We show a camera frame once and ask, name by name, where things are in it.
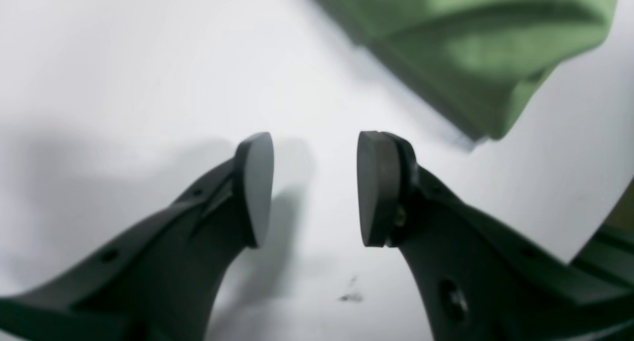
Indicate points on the green T-shirt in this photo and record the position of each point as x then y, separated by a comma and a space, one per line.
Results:
477, 62

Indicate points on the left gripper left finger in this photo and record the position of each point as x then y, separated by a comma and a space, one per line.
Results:
158, 280

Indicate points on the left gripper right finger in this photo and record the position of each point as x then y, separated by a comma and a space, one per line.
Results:
480, 280

